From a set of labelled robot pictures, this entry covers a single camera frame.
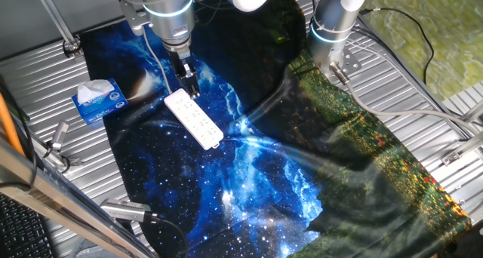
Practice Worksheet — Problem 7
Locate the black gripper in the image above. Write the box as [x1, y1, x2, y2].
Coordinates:
[168, 48, 202, 100]

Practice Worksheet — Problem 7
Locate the white power strip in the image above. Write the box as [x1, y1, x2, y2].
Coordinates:
[163, 88, 225, 151]

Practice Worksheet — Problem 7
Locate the blue tissue box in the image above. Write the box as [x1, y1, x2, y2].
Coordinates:
[71, 78, 129, 125]

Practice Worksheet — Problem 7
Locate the blue galaxy print cloth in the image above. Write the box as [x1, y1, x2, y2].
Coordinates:
[78, 19, 325, 258]

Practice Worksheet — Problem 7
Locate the white tissue sheet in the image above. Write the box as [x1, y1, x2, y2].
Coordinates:
[76, 79, 115, 104]

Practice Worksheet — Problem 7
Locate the slanted metal pole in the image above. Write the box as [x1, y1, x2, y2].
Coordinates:
[32, 0, 82, 59]

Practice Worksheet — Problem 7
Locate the metal base mounting plate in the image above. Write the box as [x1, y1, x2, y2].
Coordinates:
[320, 46, 362, 84]

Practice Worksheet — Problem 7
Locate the orange pole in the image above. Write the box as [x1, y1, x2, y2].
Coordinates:
[0, 91, 26, 157]

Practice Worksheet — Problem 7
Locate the dark flower meadow cloth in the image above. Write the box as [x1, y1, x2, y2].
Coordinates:
[190, 0, 472, 258]

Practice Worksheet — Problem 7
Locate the black keyboard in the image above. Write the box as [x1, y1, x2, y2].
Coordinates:
[0, 193, 57, 258]

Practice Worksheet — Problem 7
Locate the green patterned floor mat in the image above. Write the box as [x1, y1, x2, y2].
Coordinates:
[358, 0, 483, 100]

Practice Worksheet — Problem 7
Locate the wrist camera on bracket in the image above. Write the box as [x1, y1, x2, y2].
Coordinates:
[119, 0, 152, 36]

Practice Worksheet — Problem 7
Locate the wide silver camera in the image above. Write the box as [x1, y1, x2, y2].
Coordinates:
[100, 198, 152, 223]

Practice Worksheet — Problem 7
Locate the small silver camera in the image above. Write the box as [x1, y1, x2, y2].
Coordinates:
[48, 121, 71, 152]

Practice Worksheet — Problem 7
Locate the black camera cable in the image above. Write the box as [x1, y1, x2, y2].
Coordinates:
[145, 211, 189, 258]

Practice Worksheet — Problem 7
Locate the black cable on frame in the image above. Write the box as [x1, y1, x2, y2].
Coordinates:
[0, 76, 38, 189]

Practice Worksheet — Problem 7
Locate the aluminium frame beam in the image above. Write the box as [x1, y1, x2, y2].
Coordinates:
[0, 137, 159, 258]

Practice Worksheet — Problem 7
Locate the thick grey robot cable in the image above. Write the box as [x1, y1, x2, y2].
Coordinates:
[330, 61, 480, 137]

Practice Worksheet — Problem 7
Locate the long black cable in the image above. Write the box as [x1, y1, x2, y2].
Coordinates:
[360, 7, 435, 86]

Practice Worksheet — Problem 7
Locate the aluminium profile with bracket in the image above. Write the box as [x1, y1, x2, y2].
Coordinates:
[440, 99, 483, 167]

